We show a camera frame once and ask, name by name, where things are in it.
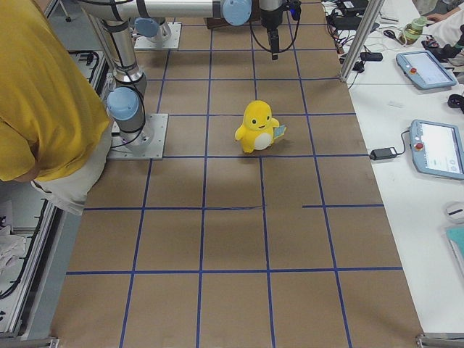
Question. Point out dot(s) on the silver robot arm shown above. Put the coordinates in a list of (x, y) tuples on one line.
[(113, 17), (235, 13)]

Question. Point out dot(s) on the yellow plush dinosaur toy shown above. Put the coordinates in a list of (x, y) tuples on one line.
[(259, 129)]

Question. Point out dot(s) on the teach pendant tablet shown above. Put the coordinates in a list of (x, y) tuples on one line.
[(436, 149), (424, 70)]

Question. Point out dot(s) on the teal notebook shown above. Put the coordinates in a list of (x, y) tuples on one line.
[(455, 238)]

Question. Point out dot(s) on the black power adapter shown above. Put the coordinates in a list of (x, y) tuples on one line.
[(383, 153)]

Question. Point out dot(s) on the far teach pendant tablet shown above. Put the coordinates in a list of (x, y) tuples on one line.
[(424, 70)]

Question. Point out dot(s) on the person in yellow shirt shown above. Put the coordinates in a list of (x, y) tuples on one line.
[(55, 131)]

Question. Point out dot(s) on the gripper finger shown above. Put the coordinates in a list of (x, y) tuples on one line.
[(274, 42)]

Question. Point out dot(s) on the aluminium frame post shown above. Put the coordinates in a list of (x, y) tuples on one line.
[(363, 31)]

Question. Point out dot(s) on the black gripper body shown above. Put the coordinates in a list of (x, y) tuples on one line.
[(270, 20)]

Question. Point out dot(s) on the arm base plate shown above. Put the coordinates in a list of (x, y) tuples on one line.
[(144, 144), (150, 35)]

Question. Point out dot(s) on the green water bottle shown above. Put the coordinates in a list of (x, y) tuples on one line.
[(412, 31)]

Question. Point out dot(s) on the near teach pendant tablet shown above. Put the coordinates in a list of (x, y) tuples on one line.
[(436, 149)]

